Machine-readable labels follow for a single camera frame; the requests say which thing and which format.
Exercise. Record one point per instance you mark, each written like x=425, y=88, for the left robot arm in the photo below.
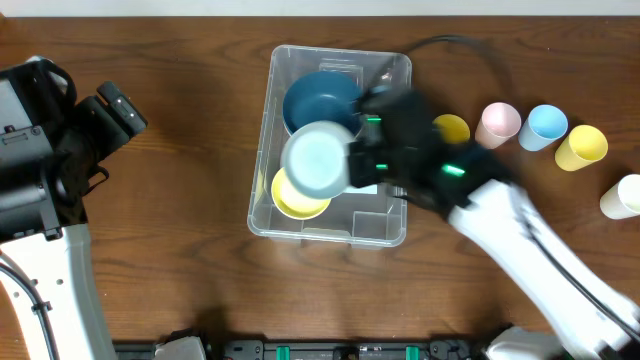
x=52, y=290

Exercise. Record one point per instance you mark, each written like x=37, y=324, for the light blue plastic cup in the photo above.
x=544, y=125

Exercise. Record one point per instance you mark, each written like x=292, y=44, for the clear plastic storage container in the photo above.
x=369, y=221

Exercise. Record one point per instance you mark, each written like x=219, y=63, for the yellow plastic cup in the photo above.
x=454, y=129
x=583, y=146

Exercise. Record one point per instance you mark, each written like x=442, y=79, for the cream plastic cup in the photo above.
x=622, y=200

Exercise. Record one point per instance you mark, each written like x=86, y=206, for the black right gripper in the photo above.
x=362, y=163

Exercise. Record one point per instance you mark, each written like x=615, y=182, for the dark blue bowl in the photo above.
x=322, y=96

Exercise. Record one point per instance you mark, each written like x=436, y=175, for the yellow plastic bowl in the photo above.
x=291, y=202

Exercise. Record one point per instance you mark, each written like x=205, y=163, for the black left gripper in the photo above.
x=120, y=111

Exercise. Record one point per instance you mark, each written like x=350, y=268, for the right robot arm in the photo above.
x=478, y=196

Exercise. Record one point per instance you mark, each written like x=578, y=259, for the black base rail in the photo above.
x=256, y=349

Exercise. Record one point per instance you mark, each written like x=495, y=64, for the grey plastic bowl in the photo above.
x=315, y=159

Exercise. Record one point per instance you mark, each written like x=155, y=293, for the pink plastic cup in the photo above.
x=498, y=123

